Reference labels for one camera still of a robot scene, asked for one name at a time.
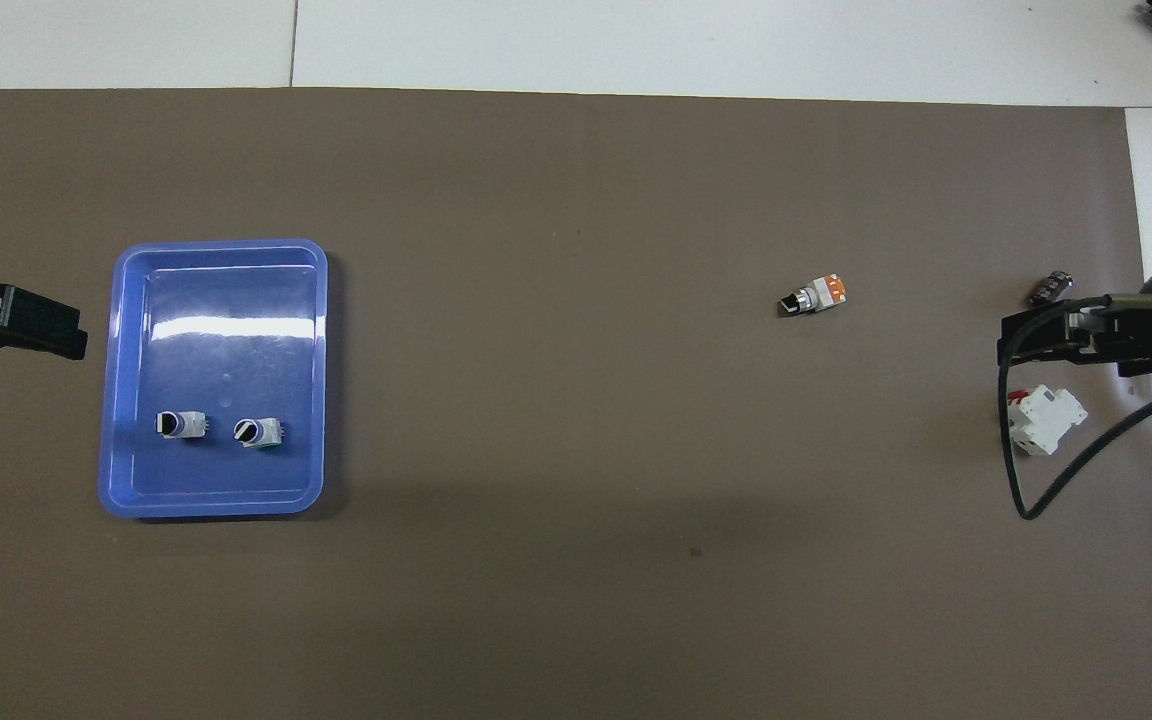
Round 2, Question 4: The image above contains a white circuit breaker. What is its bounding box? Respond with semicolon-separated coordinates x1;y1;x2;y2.
1006;385;1089;457

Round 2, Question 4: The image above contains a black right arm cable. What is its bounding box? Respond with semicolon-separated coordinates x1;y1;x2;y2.
998;293;1152;521

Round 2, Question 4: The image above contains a selector switch orange base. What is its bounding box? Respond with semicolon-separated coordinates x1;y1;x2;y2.
777;275;849;319

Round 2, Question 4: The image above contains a selector switch red base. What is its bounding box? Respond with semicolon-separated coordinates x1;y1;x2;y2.
233;417;286;450

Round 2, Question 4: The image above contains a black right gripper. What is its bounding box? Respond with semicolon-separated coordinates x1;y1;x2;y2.
998;296;1152;379

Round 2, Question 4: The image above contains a blue plastic tray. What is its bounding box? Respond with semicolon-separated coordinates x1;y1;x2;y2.
98;238;329;519

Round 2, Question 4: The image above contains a selector switch green base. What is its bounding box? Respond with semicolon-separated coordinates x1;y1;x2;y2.
155;409;210;441

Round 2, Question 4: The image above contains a small dark terminal block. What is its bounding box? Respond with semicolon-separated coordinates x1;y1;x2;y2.
1027;270;1075;306

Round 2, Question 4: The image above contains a brown table mat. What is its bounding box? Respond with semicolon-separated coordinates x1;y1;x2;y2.
0;88;1152;720

